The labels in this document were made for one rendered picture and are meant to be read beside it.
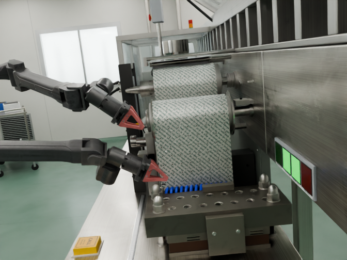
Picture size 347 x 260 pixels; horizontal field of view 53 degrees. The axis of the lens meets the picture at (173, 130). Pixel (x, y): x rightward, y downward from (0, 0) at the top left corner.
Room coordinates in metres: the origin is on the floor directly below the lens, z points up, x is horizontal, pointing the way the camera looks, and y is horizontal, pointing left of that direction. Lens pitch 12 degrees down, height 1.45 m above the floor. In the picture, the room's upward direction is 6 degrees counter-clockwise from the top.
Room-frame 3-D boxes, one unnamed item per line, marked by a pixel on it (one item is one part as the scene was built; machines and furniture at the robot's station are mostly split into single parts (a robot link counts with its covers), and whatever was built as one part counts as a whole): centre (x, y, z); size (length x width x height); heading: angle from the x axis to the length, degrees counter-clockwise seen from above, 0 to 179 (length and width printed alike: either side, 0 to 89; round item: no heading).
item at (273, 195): (0.91, -0.26, 1.05); 0.04 x 0.04 x 0.04
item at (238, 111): (1.14, -0.23, 1.25); 0.07 x 0.04 x 0.04; 89
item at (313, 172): (0.75, -0.26, 1.18); 0.25 x 0.01 x 0.07; 179
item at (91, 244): (0.98, 0.30, 0.91); 0.07 x 0.07 x 0.02; 89
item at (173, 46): (1.86, -0.05, 1.50); 0.14 x 0.14 x 0.06
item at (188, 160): (1.08, -0.06, 1.11); 0.23 x 0.01 x 0.18; 89
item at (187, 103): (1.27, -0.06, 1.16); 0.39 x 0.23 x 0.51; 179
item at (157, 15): (1.69, 0.03, 1.66); 0.07 x 0.07 x 0.10; 84
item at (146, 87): (1.39, 0.08, 1.33); 0.06 x 0.06 x 0.06; 89
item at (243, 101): (1.14, -0.24, 1.28); 0.06 x 0.05 x 0.02; 89
